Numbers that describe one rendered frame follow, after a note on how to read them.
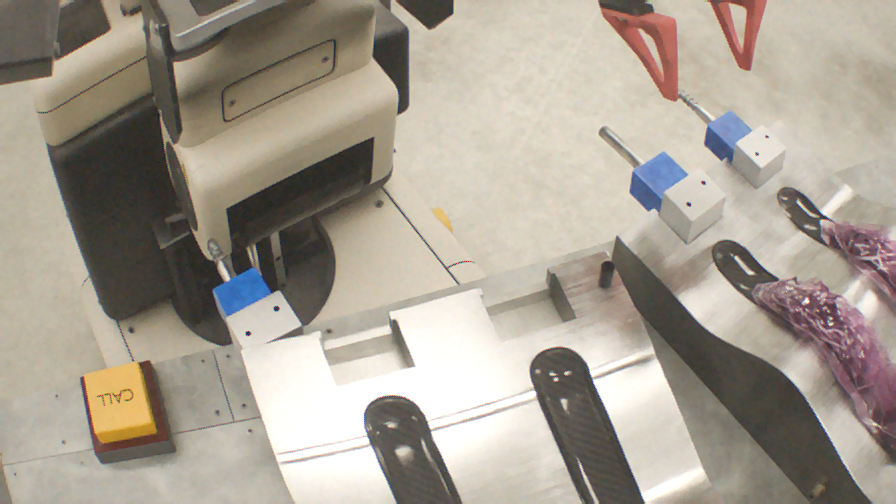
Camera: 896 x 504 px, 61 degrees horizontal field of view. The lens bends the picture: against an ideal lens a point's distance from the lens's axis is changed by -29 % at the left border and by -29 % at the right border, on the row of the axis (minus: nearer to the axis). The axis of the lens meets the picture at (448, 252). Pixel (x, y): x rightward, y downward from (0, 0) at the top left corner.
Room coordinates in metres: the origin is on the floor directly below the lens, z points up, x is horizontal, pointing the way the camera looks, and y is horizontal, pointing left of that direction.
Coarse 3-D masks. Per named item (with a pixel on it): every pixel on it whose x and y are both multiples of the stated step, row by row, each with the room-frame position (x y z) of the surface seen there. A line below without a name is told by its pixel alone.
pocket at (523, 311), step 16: (528, 288) 0.42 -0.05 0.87; (544, 288) 0.42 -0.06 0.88; (560, 288) 0.41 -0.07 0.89; (496, 304) 0.41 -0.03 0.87; (512, 304) 0.41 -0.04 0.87; (528, 304) 0.42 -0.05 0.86; (544, 304) 0.42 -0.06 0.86; (560, 304) 0.41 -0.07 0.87; (496, 320) 0.40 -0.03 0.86; (512, 320) 0.40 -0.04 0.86; (528, 320) 0.40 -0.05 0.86; (544, 320) 0.40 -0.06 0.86; (560, 320) 0.40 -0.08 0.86; (512, 336) 0.39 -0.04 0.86
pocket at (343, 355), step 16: (352, 336) 0.38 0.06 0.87; (368, 336) 0.38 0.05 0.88; (384, 336) 0.38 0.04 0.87; (400, 336) 0.38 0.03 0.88; (336, 352) 0.37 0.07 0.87; (352, 352) 0.37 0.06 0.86; (368, 352) 0.38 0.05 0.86; (384, 352) 0.38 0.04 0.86; (400, 352) 0.38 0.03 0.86; (336, 368) 0.36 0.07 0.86; (352, 368) 0.36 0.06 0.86; (368, 368) 0.36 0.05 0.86; (384, 368) 0.36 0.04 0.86; (400, 368) 0.36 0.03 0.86; (336, 384) 0.35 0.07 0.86
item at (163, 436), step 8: (144, 368) 0.37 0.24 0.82; (152, 376) 0.36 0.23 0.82; (152, 384) 0.36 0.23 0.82; (152, 392) 0.35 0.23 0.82; (88, 400) 0.33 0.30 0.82; (152, 400) 0.34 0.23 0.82; (88, 408) 0.32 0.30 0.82; (160, 408) 0.33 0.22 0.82; (88, 416) 0.31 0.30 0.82; (160, 416) 0.33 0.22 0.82; (160, 424) 0.32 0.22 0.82; (160, 432) 0.31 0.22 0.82; (96, 440) 0.29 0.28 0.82; (128, 440) 0.30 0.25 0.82; (136, 440) 0.30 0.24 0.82; (144, 440) 0.30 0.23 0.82; (152, 440) 0.30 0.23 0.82; (160, 440) 0.30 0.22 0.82; (168, 440) 0.31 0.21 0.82; (96, 448) 0.28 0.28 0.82; (104, 448) 0.29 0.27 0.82; (112, 448) 0.29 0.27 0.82; (120, 448) 0.29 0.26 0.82
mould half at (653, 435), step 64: (448, 320) 0.38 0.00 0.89; (576, 320) 0.38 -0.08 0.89; (640, 320) 0.38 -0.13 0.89; (256, 384) 0.33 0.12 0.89; (320, 384) 0.33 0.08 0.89; (384, 384) 0.33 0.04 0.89; (448, 384) 0.34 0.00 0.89; (512, 384) 0.34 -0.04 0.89; (640, 384) 0.33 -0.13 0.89; (320, 448) 0.28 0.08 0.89; (448, 448) 0.29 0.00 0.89; (512, 448) 0.29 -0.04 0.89; (640, 448) 0.28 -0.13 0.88
